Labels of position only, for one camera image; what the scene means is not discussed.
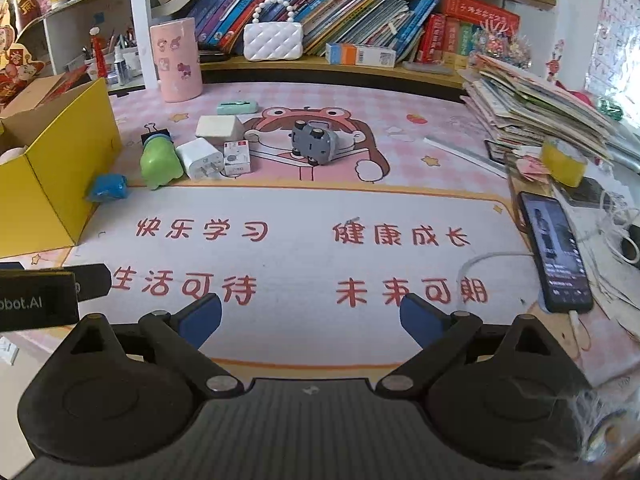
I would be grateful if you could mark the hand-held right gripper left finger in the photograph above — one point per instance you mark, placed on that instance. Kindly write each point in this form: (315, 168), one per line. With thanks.
(200, 319)

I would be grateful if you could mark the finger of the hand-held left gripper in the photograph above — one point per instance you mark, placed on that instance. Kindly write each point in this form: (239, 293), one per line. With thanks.
(92, 281)

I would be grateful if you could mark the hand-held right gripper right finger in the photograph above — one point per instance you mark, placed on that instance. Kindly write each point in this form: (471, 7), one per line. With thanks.
(420, 321)

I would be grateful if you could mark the blue packet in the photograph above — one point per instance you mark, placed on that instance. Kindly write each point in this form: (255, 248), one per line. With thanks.
(106, 188)

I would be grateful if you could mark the yellow cardboard box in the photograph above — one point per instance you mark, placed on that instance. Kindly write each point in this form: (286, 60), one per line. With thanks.
(55, 185)

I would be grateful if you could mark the white rectangular block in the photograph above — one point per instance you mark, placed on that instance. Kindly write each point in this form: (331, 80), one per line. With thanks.
(217, 128)

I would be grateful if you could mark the white small card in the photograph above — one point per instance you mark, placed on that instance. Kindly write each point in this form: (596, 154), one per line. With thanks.
(7, 351)

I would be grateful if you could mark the green plastic toy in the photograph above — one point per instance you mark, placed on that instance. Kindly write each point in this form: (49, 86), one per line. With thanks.
(157, 164)

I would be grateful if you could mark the pale pink round item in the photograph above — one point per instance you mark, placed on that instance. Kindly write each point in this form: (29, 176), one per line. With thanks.
(12, 156)

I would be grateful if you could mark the black smartphone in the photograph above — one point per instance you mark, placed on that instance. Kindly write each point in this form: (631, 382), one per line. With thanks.
(556, 252)

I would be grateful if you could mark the black binder clip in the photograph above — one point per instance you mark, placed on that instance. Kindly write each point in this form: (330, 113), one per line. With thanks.
(155, 136)

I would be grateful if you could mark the white charger plug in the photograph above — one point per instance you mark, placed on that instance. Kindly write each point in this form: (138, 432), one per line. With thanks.
(199, 159)

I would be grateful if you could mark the small white red box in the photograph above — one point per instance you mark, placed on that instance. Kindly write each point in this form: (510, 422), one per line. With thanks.
(238, 159)

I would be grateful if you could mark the white ruler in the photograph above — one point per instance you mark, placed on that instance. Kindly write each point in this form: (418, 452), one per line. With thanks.
(465, 156)

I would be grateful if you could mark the pink folded paper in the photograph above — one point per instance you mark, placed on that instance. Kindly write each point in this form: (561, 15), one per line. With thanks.
(532, 169)

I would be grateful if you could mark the brown cardboard sheet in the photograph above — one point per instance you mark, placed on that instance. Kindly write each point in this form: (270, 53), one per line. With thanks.
(35, 95)

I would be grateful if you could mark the black flat device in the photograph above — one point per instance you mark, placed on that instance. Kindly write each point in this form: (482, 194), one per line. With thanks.
(580, 191)

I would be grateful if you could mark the grey toy car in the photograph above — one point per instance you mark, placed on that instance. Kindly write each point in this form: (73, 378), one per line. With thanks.
(312, 143)

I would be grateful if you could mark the yellow tape roll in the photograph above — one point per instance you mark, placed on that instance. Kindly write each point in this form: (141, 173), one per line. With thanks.
(562, 164)

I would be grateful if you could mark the mint green small case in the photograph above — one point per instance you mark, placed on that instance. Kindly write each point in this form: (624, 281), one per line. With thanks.
(236, 107)

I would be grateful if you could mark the red paper cutout decoration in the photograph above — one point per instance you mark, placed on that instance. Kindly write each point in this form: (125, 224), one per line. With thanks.
(20, 67)

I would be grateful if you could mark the pink cartoon cylinder container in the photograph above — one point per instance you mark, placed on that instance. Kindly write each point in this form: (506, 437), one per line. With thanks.
(176, 60)

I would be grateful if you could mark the stack of papers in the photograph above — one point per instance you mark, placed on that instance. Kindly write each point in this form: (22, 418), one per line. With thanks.
(535, 105)

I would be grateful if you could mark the grey flat case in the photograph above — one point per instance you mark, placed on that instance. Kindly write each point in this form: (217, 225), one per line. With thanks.
(424, 66)

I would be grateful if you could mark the white bookshelf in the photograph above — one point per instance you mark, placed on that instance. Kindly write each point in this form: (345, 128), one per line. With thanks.
(350, 72)

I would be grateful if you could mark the white blue orange carton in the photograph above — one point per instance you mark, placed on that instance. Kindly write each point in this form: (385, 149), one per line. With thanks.
(361, 55)

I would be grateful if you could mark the green foil item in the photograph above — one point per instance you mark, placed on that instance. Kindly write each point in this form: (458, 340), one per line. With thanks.
(610, 108)

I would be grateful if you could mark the sparkly tinsel bouquet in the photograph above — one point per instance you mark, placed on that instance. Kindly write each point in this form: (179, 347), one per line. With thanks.
(500, 45)

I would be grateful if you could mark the white quilted pearl purse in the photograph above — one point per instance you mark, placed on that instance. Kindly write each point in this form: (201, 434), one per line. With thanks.
(273, 40)

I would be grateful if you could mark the row of red books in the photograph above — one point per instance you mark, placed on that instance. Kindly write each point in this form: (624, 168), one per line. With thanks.
(480, 12)

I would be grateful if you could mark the wall poster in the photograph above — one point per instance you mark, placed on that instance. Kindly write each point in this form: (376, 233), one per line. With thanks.
(617, 35)

